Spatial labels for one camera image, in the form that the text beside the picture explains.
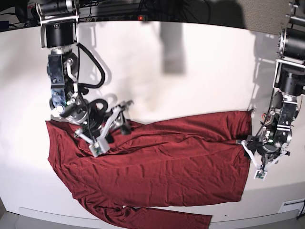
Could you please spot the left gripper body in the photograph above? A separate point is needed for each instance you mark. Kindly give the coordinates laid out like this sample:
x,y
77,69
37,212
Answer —
x,y
262,155

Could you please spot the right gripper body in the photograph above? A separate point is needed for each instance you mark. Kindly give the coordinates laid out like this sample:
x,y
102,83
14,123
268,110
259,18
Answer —
x,y
100,123

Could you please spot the dark red long-sleeve shirt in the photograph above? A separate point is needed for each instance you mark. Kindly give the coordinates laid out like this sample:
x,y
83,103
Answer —
x,y
182,162

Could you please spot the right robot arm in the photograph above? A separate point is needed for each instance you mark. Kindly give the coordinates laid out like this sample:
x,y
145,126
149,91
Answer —
x,y
59,21

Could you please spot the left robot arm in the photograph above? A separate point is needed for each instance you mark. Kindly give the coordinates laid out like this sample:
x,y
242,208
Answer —
x,y
270,143

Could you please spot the black power strip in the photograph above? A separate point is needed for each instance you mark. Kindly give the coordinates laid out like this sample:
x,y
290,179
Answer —
x,y
114,18

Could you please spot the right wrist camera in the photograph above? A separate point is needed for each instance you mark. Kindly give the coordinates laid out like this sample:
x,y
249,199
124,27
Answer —
x,y
99,148

